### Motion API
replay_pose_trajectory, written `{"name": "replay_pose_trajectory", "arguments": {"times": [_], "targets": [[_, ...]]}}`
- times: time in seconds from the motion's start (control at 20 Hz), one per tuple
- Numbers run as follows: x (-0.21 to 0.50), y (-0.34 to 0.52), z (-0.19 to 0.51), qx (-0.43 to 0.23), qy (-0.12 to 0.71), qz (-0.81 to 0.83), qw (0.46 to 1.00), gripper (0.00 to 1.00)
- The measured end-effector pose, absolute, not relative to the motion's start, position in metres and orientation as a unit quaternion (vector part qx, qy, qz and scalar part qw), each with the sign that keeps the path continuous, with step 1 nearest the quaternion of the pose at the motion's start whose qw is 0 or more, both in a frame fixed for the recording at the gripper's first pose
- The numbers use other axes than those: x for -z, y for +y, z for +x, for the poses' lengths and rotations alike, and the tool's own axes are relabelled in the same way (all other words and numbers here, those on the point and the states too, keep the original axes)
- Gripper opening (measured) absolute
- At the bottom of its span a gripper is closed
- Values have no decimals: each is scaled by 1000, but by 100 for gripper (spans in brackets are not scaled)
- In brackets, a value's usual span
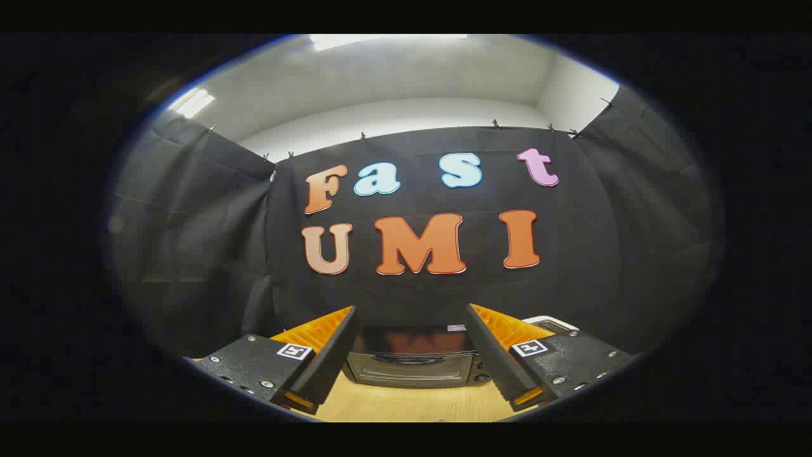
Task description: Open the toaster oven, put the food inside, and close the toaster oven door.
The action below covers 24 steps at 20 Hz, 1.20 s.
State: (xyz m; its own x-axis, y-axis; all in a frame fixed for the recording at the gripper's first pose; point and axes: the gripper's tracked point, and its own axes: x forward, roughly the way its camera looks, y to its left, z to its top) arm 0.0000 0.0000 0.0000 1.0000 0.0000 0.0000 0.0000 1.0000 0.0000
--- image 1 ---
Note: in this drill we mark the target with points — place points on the black backdrop cloth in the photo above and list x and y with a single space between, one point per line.
602 222

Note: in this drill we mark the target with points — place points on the ceiling light panel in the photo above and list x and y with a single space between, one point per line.
195 103
380 40

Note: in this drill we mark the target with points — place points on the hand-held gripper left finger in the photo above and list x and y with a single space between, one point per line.
330 355

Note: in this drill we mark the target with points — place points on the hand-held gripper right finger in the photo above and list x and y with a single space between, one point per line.
491 355

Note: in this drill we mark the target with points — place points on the white rectangular box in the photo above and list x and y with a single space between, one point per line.
555 322

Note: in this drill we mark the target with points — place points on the black toaster oven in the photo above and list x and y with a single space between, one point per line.
412 374

